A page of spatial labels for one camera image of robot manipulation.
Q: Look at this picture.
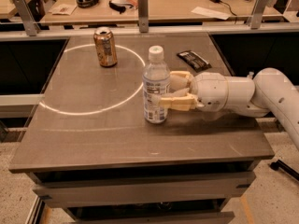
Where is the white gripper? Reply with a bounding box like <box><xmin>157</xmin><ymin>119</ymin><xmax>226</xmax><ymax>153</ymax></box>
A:
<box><xmin>158</xmin><ymin>71</ymin><xmax>228</xmax><ymax>112</ymax></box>

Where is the clear plastic water bottle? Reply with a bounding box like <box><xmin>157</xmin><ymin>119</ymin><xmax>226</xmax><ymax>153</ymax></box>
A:
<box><xmin>143</xmin><ymin>46</ymin><xmax>170</xmax><ymax>124</ymax></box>

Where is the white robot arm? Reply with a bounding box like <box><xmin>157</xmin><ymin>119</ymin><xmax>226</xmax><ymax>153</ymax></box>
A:
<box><xmin>153</xmin><ymin>68</ymin><xmax>299</xmax><ymax>148</ymax></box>

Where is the small clear bottle left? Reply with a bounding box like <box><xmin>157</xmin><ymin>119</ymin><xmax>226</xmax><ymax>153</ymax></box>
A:
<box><xmin>247</xmin><ymin>72</ymin><xmax>254</xmax><ymax>79</ymax></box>

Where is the black snack packet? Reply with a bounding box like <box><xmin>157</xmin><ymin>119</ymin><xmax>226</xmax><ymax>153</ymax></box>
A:
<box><xmin>177</xmin><ymin>50</ymin><xmax>211</xmax><ymax>72</ymax></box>

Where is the white paper sheet right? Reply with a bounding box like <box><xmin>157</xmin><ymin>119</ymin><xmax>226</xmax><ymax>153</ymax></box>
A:
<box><xmin>192</xmin><ymin>7</ymin><xmax>230</xmax><ymax>21</ymax></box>

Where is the copper soda can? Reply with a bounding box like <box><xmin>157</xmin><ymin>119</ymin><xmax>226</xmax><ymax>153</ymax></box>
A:
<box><xmin>93</xmin><ymin>27</ymin><xmax>118</xmax><ymax>67</ymax></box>

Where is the grey drawer cabinet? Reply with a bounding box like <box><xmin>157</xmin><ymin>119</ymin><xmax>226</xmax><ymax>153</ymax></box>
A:
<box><xmin>34</xmin><ymin>161</ymin><xmax>255</xmax><ymax>224</ymax></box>

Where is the black chair leg caster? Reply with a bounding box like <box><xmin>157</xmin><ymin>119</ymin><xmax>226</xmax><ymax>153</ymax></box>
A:
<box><xmin>270</xmin><ymin>160</ymin><xmax>299</xmax><ymax>181</ymax></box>

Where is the paper note left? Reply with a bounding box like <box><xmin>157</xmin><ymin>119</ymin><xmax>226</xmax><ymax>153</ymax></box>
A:
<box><xmin>50</xmin><ymin>4</ymin><xmax>77</xmax><ymax>16</ymax></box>

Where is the wooden background desk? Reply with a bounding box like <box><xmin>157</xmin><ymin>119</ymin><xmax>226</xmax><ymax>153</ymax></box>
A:
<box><xmin>39</xmin><ymin>0</ymin><xmax>284</xmax><ymax>26</ymax></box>

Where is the middle metal bracket post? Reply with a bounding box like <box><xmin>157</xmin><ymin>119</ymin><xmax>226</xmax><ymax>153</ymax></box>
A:
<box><xmin>137</xmin><ymin>0</ymin><xmax>149</xmax><ymax>33</ymax></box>

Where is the metal bracket post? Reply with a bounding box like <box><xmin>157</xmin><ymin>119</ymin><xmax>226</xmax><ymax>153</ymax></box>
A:
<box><xmin>12</xmin><ymin>0</ymin><xmax>39</xmax><ymax>36</ymax></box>
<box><xmin>137</xmin><ymin>0</ymin><xmax>149</xmax><ymax>33</ymax></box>
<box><xmin>247</xmin><ymin>0</ymin><xmax>268</xmax><ymax>29</ymax></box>

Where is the right metal bracket post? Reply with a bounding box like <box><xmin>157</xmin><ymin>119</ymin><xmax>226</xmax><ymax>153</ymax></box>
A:
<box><xmin>247</xmin><ymin>0</ymin><xmax>268</xmax><ymax>29</ymax></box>

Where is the left metal bracket post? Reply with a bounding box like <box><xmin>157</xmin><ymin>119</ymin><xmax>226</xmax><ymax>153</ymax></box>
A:
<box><xmin>12</xmin><ymin>0</ymin><xmax>39</xmax><ymax>36</ymax></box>

